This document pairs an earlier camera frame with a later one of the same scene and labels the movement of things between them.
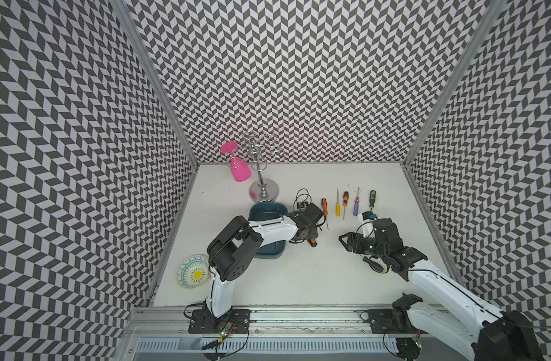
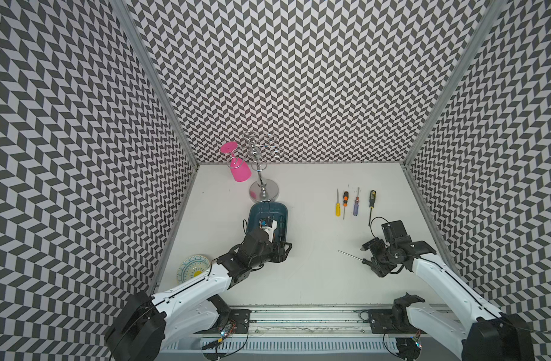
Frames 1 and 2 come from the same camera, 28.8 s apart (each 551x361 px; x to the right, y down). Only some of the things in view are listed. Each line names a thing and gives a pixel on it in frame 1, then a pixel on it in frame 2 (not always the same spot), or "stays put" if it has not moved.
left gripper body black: [312, 234] to [274, 253]
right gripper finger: [356, 243] to [375, 245]
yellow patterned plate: [193, 272] stays put
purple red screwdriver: [356, 204] stays put
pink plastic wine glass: [240, 170] stays put
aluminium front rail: [176, 322] stays put
